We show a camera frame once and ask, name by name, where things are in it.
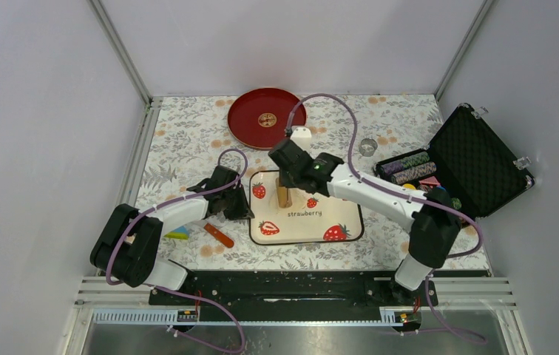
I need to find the wooden dough roller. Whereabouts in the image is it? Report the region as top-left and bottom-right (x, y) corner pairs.
(276, 177), (293, 209)

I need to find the strawberry pattern rectangular tray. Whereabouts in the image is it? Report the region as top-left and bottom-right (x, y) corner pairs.
(249, 170), (365, 246)

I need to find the round metal cutter ring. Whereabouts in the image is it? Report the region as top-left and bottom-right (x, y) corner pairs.
(359, 138), (379, 158)

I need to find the small dough ball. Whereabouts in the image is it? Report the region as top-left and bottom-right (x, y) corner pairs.
(269, 189), (308, 212)

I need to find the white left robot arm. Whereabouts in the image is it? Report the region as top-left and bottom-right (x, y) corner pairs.
(89, 166), (254, 304)

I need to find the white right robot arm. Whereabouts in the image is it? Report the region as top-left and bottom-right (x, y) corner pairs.
(268, 138), (461, 305)

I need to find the floral table mat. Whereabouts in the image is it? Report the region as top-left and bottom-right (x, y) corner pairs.
(135, 94), (491, 272)

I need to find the colourful toy block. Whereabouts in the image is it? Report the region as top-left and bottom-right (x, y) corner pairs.
(165, 226), (189, 240)

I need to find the round red tray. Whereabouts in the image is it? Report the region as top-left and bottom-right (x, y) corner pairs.
(227, 88), (299, 150)

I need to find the black open chip case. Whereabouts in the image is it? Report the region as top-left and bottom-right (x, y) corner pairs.
(373, 104), (535, 220)

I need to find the metal scraper orange handle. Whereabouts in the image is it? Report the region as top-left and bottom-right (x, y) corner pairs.
(203, 223), (234, 249)

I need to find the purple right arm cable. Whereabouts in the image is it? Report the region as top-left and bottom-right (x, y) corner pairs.
(285, 92), (489, 346)

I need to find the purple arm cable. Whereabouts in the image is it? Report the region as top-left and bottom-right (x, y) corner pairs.
(285, 92), (489, 346)
(105, 147), (250, 355)

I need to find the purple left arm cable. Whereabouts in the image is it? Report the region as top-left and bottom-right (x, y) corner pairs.
(105, 147), (250, 355)

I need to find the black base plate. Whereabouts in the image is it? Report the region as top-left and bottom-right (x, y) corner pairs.
(148, 268), (440, 325)

